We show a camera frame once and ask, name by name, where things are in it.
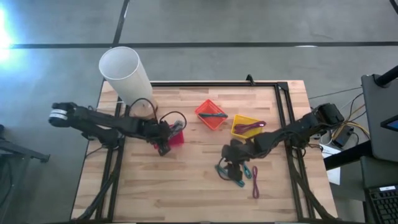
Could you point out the black aluminium table frame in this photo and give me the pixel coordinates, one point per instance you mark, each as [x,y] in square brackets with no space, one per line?
[281,105]

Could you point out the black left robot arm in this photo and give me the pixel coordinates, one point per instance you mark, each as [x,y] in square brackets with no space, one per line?
[99,119]

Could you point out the black cart beam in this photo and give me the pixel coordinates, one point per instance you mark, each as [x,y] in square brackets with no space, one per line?
[348,155]

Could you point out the orange plastic basket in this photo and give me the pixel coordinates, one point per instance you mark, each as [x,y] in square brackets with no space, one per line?
[211,123]

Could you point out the grey cart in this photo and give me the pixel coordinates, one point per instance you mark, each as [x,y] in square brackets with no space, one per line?
[379,124]

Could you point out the black pole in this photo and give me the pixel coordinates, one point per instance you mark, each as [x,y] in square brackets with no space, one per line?
[387,76]

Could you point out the small black device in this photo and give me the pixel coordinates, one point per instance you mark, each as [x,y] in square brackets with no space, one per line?
[342,137]

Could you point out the red plastic basket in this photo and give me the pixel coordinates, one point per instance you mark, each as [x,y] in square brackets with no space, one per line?
[178,140]

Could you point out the tablet screen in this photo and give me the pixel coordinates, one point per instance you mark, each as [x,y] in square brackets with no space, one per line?
[391,124]

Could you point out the black keyboard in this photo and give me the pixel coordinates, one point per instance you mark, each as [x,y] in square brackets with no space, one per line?
[384,205]

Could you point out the black stand leg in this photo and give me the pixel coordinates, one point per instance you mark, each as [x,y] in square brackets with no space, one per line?
[21,152]

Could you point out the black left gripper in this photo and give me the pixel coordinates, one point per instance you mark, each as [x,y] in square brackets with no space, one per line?
[155,132]

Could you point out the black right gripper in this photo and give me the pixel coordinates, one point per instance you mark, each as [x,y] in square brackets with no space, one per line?
[239,151]

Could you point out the black frame clamp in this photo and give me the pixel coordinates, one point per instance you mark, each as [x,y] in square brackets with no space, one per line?
[250,80]

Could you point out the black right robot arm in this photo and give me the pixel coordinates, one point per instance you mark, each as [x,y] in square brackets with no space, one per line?
[298,127]

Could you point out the yellow plastic basket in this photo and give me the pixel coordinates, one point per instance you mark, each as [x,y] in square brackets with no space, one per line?
[245,119]

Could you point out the white paper sheet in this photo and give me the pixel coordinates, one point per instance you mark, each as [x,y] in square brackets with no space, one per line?
[334,177]

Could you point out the white cylindrical table lamp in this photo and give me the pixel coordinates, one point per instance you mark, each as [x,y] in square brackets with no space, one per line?
[124,74]

